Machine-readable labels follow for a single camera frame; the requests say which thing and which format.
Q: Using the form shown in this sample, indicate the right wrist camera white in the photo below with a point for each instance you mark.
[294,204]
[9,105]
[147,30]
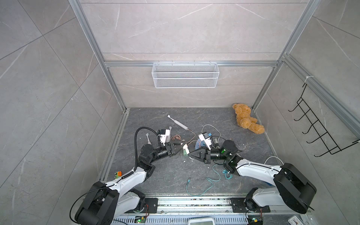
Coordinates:
[205,138]

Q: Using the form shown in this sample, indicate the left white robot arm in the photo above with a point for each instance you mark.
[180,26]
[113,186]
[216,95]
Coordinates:
[106,201]

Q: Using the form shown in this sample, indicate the blue power strip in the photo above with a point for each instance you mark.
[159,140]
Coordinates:
[198,144]

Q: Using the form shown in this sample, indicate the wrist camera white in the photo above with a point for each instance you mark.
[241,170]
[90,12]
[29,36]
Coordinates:
[164,136]
[205,138]

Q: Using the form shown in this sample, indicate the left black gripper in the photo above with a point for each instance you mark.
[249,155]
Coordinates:
[169,150]

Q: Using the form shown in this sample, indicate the white wire mesh basket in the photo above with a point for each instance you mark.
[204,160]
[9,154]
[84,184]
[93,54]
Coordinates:
[185,75]

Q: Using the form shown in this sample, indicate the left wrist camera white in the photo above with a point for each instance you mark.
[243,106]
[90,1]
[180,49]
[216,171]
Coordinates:
[164,136]

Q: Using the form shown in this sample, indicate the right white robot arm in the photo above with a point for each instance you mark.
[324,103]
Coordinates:
[288,185]

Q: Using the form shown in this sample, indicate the black wire hook rack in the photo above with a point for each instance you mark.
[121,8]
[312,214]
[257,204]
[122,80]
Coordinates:
[315,124]

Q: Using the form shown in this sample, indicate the brown teddy bear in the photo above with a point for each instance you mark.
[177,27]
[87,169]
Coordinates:
[244,119]

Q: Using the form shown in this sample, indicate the orange green small toy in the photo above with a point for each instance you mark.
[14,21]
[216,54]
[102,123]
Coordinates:
[118,174]

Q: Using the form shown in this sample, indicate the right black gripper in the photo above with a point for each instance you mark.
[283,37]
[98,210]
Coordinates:
[206,155]

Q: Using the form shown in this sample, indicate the white electric toothbrush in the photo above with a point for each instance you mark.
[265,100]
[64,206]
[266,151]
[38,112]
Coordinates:
[148,139]
[178,123]

